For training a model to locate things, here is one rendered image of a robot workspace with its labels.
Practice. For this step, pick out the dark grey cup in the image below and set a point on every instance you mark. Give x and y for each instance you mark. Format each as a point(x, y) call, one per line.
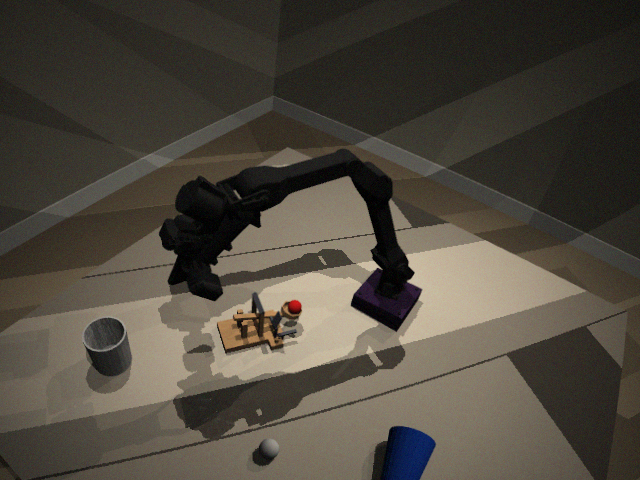
point(107, 342)

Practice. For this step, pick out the blue cup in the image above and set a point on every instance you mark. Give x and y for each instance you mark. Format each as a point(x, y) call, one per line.
point(407, 453)

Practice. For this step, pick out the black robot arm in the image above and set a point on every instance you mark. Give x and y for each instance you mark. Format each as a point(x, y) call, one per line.
point(263, 187)

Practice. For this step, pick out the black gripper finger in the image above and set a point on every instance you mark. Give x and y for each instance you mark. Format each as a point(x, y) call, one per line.
point(180, 274)
point(177, 264)

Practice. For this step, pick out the grey ball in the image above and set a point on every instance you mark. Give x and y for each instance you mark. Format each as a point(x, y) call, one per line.
point(269, 449)

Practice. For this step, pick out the dark red ball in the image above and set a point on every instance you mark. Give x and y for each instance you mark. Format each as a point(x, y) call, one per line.
point(294, 307)

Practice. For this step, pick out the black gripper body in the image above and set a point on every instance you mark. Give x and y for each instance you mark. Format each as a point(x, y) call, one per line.
point(201, 281)

